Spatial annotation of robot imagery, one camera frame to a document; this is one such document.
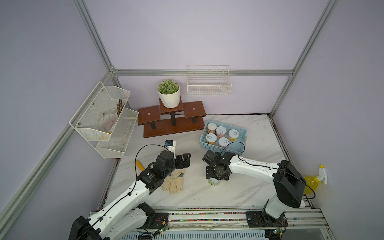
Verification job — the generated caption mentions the tan label can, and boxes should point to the tan label can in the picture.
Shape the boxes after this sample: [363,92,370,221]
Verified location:
[206,133,218,145]

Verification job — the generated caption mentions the orange can white lid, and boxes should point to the orange can white lid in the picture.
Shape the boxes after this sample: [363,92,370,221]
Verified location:
[216,126,227,139]

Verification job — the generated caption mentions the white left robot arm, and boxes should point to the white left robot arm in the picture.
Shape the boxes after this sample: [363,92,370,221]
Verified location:
[69,150,191,240]

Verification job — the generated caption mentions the aluminium frame post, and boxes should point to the aluminium frame post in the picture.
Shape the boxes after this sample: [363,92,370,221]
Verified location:
[74,0,115,73]

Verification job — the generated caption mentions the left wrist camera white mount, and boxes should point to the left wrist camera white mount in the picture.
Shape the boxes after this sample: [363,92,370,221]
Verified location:
[165,140,176,158]

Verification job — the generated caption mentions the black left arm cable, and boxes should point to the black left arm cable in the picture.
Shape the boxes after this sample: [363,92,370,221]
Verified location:
[74,144,169,240]

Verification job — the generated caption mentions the white wire wall basket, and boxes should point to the white wire wall basket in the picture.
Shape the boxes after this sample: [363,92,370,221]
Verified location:
[187,65,232,97]

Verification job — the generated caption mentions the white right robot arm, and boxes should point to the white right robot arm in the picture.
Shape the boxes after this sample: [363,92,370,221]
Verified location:
[202,150,307,221]

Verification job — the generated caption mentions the potted succulent white pot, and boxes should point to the potted succulent white pot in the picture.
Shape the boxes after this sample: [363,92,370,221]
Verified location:
[158,79,180,109]

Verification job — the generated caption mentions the yellow label can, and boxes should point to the yellow label can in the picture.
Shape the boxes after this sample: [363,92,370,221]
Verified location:
[228,129,240,142]

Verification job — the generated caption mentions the cream work glove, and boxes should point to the cream work glove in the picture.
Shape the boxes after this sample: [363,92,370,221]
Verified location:
[162,169,185,194]

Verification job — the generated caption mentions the green label can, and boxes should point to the green label can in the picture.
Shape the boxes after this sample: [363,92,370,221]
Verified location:
[208,178,220,187]

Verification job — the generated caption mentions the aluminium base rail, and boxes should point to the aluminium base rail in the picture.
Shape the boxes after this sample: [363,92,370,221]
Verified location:
[85,206,337,240]

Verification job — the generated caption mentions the brown wooden riser shelf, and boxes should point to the brown wooden riser shelf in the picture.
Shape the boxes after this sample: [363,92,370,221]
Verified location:
[138,101,206,138]

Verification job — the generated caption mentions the white perforated wall rack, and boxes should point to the white perforated wall rack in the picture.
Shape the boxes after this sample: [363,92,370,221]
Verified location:
[69,82,139,159]

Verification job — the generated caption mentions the light blue plastic basket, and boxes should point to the light blue plastic basket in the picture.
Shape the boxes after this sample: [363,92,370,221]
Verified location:
[200,121,248,155]

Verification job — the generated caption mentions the yellow spray bottle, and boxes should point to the yellow spray bottle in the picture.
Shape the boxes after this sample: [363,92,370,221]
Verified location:
[304,165,328,195]

